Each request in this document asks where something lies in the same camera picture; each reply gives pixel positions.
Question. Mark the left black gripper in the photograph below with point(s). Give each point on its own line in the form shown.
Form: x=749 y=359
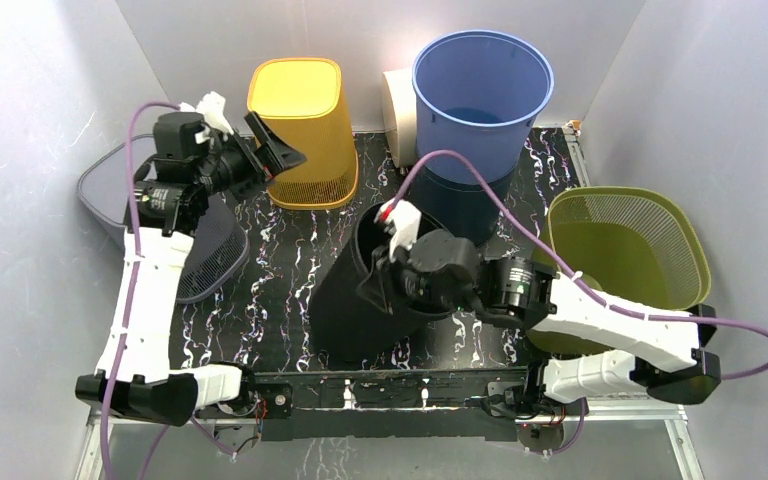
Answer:
x=271 y=158

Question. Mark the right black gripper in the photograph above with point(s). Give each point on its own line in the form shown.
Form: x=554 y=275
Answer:
x=392 y=277

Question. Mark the orange mesh waste basket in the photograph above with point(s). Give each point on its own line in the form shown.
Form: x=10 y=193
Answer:
x=302 y=100

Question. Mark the grey mesh waste basket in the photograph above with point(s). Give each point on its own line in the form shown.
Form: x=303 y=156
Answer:
x=220 y=247

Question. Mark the blue plastic bin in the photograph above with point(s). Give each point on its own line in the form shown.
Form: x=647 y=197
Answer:
x=478 y=93

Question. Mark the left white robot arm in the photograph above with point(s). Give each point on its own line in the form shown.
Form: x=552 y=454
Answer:
x=197 y=155

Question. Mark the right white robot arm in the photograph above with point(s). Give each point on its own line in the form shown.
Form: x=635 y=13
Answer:
x=644 y=354

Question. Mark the dark navy bin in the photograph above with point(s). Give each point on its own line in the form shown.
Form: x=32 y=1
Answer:
x=446 y=190

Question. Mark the white curved plastic object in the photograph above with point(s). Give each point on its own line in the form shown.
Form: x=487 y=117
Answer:
x=398 y=101

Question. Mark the olive green mesh basket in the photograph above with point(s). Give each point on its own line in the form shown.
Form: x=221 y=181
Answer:
x=629 y=242

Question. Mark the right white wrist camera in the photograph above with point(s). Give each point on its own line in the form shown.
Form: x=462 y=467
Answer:
x=400 y=219

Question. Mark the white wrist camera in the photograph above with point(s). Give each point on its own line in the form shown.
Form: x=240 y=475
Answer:
x=211 y=107
x=400 y=219

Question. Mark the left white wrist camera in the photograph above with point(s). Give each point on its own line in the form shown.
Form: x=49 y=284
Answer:
x=211 y=107

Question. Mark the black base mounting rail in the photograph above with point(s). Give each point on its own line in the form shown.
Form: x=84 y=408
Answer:
x=420 y=404

